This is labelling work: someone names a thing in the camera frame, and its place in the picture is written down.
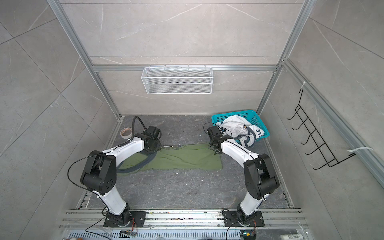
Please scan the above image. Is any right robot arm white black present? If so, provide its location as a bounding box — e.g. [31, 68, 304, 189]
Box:
[206, 126, 280, 226]

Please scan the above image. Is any white cable tie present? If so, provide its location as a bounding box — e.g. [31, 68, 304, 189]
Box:
[347, 147, 374, 153]

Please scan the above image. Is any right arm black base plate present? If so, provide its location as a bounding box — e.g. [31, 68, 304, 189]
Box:
[222, 209, 265, 227]

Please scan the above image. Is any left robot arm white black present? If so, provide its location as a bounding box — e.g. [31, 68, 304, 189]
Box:
[80, 126, 162, 227]

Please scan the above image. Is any white bottle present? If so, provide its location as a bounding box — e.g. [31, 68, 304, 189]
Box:
[280, 233, 304, 240]

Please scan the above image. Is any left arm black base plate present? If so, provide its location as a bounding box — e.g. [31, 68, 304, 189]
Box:
[103, 211, 147, 228]

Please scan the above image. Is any white navy tank top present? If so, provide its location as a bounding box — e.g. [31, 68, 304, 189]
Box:
[216, 115, 265, 148]

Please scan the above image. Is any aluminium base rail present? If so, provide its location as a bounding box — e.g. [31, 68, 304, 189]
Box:
[58, 209, 313, 240]

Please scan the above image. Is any black wire hook rack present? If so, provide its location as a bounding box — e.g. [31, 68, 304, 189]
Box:
[287, 89, 356, 170]

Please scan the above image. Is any white wire mesh shelf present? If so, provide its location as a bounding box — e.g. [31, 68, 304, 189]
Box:
[141, 67, 214, 95]

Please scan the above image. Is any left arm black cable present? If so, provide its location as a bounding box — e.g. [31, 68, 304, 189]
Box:
[131, 116, 148, 139]

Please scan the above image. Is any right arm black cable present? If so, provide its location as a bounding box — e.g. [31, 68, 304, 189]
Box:
[203, 121, 233, 139]

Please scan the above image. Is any tape roll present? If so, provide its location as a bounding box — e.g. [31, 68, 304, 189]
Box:
[120, 127, 133, 140]

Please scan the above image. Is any green tank top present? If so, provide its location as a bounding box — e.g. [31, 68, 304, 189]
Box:
[117, 143, 222, 175]

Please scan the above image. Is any teal plastic basket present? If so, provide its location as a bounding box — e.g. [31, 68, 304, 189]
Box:
[211, 110, 270, 139]

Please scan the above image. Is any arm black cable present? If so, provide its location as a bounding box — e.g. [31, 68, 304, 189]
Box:
[131, 116, 148, 139]
[203, 121, 233, 139]

